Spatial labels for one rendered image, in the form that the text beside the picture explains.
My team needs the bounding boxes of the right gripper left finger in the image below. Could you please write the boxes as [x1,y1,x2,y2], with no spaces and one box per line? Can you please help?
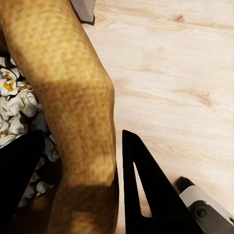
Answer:
[0,130,45,234]

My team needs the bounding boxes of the popcorn bag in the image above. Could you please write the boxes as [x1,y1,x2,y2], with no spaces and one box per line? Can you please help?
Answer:
[0,0,119,234]

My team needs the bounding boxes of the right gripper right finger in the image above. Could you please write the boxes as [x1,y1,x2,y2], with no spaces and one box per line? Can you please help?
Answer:
[122,130,204,234]

